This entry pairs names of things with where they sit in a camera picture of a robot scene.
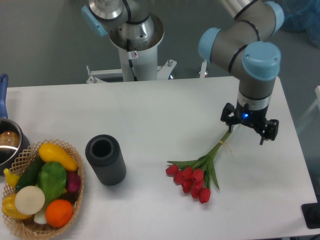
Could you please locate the purple red onion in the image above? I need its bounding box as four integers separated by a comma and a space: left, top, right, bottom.
65, 172, 82, 193

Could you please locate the white round radish slice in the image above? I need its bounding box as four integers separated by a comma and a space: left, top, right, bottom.
14, 185, 45, 215

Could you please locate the white frame at right edge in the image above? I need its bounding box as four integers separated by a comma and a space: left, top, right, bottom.
296, 85, 320, 134

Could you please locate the blue plastic bag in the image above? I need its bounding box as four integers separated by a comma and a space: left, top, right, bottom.
278, 0, 320, 48

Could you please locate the yellow bell pepper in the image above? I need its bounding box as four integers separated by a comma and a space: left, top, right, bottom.
2, 194, 33, 220

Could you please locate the orange fruit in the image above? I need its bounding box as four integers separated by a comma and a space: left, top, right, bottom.
45, 199, 73, 228

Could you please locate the dark green cucumber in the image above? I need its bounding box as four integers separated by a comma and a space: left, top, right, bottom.
15, 155, 45, 192

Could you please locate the red tulip bouquet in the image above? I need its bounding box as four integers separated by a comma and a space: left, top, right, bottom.
165, 131, 231, 204

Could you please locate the black device at table edge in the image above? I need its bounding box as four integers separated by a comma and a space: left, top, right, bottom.
301, 203, 320, 229

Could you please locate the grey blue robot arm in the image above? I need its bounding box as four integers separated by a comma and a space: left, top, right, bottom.
81, 0, 284, 141

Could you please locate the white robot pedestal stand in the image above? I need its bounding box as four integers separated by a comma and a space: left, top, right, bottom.
83, 13, 177, 84

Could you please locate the blue handled saucepan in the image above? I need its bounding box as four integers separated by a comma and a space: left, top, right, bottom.
0, 73, 30, 176

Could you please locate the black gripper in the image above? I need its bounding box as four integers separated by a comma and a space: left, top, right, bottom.
220, 102, 279, 145

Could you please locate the yellow squash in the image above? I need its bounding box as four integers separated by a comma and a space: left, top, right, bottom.
38, 142, 78, 172

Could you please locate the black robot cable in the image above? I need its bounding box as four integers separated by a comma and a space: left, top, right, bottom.
125, 39, 138, 82

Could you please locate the green lettuce leaf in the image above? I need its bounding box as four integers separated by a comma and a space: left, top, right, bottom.
37, 161, 67, 207

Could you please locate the woven wicker basket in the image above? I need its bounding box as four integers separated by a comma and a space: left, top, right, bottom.
0, 139, 85, 240

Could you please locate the dark grey ribbed vase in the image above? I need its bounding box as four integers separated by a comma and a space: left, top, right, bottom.
85, 134, 127, 186

